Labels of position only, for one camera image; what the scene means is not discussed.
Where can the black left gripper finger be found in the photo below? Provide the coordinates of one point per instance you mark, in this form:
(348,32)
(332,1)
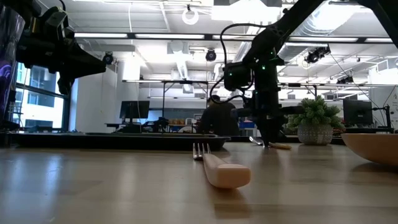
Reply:
(84,57)
(84,69)

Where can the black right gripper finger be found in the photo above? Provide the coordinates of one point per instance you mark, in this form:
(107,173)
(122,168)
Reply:
(273,130)
(264,132)

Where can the black rectangular tray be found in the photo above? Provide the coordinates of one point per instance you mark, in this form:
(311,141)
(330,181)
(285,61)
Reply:
(124,143)

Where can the black background robot arm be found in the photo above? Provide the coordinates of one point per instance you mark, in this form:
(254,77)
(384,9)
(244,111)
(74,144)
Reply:
(160,124)

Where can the black monitor on arm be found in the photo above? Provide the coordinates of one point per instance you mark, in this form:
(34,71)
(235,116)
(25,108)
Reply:
(357,112)

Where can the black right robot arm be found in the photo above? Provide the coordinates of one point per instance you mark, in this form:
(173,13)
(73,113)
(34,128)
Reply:
(280,31)

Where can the orange plate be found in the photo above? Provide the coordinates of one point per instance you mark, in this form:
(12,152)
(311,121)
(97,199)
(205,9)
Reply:
(373,147)

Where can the blue box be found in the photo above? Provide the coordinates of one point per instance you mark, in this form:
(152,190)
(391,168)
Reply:
(247,125)

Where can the black ceiling spotlight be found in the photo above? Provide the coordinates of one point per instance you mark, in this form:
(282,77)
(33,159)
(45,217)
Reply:
(211,55)
(108,58)

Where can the ceiling light strip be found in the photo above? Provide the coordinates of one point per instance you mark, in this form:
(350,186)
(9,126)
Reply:
(379,40)
(236,37)
(101,35)
(169,36)
(323,39)

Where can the green succulent in speckled pot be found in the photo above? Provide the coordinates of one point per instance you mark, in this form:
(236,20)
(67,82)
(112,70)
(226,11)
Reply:
(314,118)

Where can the person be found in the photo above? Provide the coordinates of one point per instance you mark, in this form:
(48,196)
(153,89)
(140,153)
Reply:
(217,119)

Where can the large window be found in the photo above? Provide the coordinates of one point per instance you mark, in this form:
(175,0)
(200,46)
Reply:
(40,109)

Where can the black computer monitor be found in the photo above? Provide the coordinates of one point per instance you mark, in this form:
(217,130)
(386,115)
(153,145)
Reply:
(134,109)

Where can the black metal workstation frame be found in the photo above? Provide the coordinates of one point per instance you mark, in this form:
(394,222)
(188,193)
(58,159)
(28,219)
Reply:
(163,96)
(293,84)

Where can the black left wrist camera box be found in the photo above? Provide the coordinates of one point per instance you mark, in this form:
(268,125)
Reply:
(56,20)

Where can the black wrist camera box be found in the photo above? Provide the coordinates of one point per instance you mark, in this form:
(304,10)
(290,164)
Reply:
(236,76)
(56,20)

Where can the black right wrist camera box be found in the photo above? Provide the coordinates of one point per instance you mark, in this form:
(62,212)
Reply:
(236,76)

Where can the black ceiling camera cluster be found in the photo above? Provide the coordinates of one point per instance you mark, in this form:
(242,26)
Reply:
(345,80)
(317,54)

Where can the silver ventilation duct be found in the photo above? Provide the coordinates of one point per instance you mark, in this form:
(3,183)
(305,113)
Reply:
(311,34)

